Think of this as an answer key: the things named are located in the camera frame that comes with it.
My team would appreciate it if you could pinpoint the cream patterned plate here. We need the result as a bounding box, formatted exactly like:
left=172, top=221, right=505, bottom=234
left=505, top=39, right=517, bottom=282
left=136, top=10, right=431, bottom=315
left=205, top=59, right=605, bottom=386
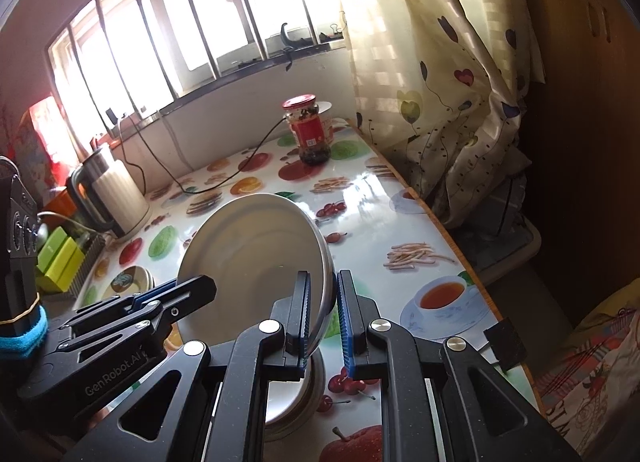
left=101, top=266, right=155, bottom=300

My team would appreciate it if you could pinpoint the wide white ceramic bowl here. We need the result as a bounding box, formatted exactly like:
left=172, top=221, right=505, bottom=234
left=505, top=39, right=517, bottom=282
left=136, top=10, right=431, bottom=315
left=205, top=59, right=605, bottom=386
left=177, top=193, right=335, bottom=352

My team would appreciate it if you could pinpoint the tall white ceramic bowl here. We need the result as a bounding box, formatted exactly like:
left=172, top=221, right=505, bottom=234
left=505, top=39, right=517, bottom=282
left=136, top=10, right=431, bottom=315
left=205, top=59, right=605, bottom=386
left=264, top=350, right=326, bottom=442

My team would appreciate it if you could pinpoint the striped cardboard tray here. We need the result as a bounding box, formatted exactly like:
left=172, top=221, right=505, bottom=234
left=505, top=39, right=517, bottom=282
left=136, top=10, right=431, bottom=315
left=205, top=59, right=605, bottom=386
left=68, top=236, right=106, bottom=298

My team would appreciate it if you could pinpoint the lower yellow-green box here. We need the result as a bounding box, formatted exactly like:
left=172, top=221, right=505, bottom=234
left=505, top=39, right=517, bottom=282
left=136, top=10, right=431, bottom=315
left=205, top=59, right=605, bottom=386
left=36, top=237, right=85, bottom=294

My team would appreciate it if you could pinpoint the upper green box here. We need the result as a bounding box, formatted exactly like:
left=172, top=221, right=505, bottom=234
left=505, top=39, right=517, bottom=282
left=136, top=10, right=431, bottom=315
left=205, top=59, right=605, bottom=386
left=36, top=227, right=68, bottom=274

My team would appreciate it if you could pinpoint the white electric kettle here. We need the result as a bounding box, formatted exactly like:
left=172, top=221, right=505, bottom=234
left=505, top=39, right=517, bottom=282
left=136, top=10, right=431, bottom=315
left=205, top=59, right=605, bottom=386
left=66, top=144, right=151, bottom=239

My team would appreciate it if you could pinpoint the orange plastic container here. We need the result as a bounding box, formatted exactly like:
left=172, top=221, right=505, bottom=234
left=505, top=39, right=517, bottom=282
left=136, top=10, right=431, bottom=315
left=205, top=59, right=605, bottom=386
left=43, top=188, right=77, bottom=226

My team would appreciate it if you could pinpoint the black binder clip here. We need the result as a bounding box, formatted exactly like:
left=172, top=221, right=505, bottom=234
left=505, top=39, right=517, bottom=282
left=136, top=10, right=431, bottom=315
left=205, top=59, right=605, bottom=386
left=483, top=318, right=527, bottom=372

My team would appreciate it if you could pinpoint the floral bedding fabric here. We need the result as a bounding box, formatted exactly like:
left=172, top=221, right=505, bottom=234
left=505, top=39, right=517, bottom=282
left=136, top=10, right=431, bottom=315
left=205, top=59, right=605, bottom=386
left=536, top=280, right=639, bottom=456

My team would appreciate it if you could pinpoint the red label sauce jar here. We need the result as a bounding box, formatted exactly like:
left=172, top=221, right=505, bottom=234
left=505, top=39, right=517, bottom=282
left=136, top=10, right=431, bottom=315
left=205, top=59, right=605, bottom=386
left=282, top=94, right=333, bottom=166

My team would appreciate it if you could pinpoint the heart pattern curtain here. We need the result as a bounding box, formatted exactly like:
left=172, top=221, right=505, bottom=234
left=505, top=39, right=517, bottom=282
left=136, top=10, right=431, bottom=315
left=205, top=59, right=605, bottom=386
left=341, top=0, right=542, bottom=227

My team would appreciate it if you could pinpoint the black power cable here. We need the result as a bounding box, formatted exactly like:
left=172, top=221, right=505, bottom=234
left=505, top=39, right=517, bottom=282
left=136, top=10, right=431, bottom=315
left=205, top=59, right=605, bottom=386
left=105, top=109, right=294, bottom=196

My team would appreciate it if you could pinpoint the window frame with bars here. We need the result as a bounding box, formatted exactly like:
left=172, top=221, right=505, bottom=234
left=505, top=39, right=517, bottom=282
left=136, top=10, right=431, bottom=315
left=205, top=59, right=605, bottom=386
left=48, top=0, right=343, bottom=144

